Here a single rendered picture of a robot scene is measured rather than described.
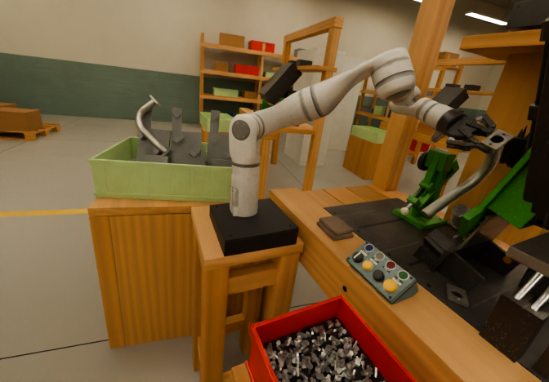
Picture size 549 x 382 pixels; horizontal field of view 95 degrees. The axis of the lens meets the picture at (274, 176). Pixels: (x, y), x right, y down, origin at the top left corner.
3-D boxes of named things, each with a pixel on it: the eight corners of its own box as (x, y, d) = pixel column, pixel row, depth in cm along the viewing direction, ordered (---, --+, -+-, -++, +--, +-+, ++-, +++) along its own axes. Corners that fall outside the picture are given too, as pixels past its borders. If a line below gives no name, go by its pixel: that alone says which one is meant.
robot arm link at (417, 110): (415, 124, 80) (435, 99, 77) (382, 104, 91) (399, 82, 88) (425, 131, 84) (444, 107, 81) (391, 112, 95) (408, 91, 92)
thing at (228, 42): (305, 134, 743) (319, 49, 664) (199, 128, 648) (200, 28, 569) (299, 131, 791) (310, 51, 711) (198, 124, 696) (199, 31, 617)
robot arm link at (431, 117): (458, 126, 81) (442, 118, 86) (459, 102, 74) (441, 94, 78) (435, 144, 82) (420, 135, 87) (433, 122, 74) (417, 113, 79)
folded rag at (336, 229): (354, 238, 79) (356, 230, 78) (333, 242, 76) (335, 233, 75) (335, 221, 88) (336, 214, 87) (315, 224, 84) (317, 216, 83)
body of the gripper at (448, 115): (431, 120, 75) (461, 135, 68) (456, 101, 74) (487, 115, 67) (433, 135, 80) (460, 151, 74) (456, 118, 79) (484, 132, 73)
